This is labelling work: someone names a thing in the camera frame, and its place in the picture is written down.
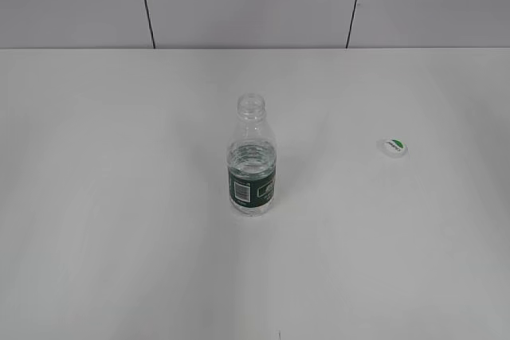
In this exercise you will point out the clear plastic water bottle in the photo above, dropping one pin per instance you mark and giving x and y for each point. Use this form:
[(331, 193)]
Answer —
[(251, 158)]

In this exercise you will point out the white green bottle cap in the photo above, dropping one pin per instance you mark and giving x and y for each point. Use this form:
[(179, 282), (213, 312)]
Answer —
[(392, 148)]

